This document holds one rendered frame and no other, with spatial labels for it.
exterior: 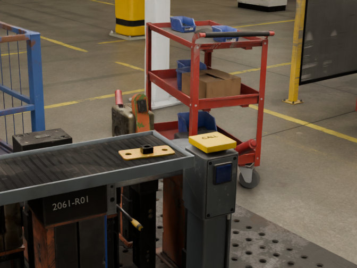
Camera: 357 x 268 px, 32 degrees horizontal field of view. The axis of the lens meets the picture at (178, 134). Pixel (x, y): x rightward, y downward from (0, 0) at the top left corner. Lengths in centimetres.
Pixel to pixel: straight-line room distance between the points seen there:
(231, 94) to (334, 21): 254
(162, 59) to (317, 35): 144
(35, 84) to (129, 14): 506
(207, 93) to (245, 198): 66
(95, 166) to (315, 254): 87
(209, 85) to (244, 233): 177
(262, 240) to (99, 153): 81
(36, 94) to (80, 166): 245
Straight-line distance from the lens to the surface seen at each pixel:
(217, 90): 342
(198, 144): 102
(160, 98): 534
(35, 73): 333
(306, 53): 561
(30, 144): 141
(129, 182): 128
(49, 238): 93
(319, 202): 362
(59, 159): 95
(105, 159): 94
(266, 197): 362
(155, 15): 516
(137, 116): 149
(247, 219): 179
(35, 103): 337
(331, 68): 595
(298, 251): 165
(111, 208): 114
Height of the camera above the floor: 151
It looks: 19 degrees down
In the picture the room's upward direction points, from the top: 1 degrees clockwise
